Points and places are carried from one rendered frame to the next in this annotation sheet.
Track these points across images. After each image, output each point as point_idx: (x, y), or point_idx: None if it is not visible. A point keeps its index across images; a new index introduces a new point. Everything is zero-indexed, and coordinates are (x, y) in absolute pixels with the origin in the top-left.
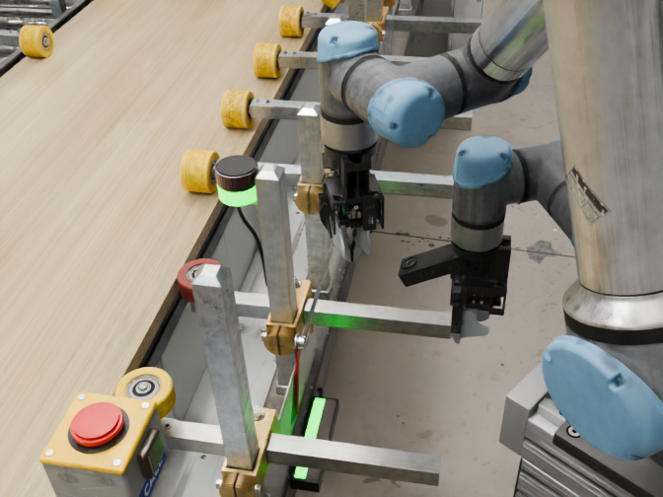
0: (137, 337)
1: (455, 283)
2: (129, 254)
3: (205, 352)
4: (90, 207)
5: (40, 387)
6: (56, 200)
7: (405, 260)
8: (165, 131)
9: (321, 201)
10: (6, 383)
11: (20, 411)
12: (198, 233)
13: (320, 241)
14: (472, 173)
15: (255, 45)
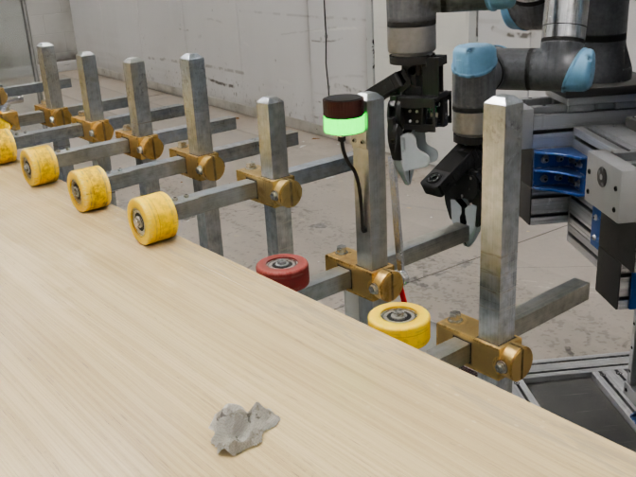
0: (321, 308)
1: (477, 173)
2: (189, 288)
3: (503, 189)
4: (68, 290)
5: (319, 363)
6: (14, 303)
7: (428, 179)
8: (20, 235)
9: (393, 123)
10: (283, 380)
11: (340, 380)
12: (218, 256)
13: (290, 242)
14: (485, 60)
15: (25, 150)
